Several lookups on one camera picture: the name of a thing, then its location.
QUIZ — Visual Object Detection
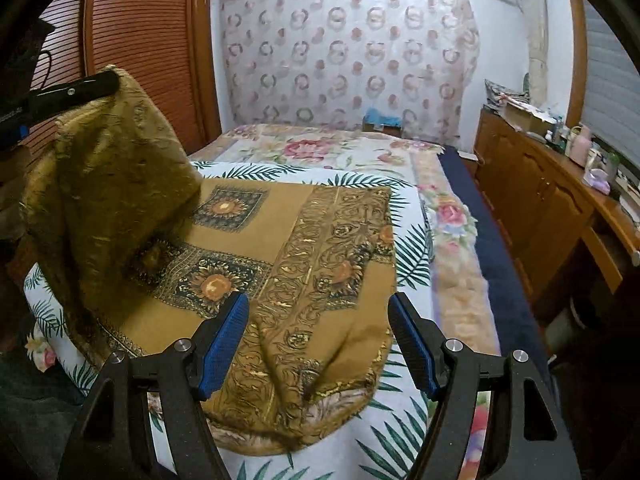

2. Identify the pink bottle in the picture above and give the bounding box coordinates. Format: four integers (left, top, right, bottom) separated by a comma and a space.
570, 125, 594, 167

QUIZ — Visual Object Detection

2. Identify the circle patterned lace curtain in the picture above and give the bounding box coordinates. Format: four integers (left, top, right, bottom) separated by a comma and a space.
210, 0, 481, 143

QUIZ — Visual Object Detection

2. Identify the patterned cushion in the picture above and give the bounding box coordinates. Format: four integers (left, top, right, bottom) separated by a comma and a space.
484, 79, 531, 109

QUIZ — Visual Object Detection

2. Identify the floral blanket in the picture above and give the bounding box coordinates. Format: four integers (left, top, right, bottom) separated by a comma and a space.
187, 122, 503, 471

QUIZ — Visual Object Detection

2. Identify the brown patterned garment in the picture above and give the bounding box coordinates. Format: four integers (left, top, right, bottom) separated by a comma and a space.
20, 65, 398, 457

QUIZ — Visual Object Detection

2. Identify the purple tissue pack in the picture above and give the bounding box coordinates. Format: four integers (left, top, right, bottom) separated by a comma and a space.
582, 167, 612, 195

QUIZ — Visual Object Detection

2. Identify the blue topped cardboard box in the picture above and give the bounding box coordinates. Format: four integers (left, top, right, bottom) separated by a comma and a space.
363, 107, 404, 136

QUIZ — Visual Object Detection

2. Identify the palm leaf bed sheet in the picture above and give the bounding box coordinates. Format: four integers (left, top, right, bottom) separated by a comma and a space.
22, 160, 481, 480

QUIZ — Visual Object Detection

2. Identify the navy mattress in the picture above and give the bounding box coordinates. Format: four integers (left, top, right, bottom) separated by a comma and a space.
437, 146, 566, 396

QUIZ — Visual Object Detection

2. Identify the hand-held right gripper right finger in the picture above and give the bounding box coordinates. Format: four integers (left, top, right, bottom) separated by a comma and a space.
387, 291, 583, 480

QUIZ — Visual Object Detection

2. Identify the grey window blind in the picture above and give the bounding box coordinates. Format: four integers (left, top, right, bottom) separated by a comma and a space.
582, 0, 640, 161

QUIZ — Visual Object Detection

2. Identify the wooden window frame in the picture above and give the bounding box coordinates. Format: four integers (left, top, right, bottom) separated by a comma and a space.
567, 0, 589, 117

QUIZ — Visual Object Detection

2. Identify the wooden louvered wardrobe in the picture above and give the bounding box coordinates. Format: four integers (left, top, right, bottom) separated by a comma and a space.
30, 0, 223, 171

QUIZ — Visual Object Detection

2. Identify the open cardboard box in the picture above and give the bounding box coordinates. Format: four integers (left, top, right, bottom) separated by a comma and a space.
500, 95, 557, 134

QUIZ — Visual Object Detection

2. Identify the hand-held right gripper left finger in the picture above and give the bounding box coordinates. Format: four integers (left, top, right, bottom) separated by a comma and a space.
57, 291, 251, 480

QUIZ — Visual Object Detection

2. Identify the wooden cabinet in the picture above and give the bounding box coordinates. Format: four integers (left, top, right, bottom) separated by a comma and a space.
472, 105, 640, 326

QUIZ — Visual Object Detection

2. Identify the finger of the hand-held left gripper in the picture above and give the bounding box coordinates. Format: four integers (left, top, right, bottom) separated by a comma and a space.
27, 71, 121, 112

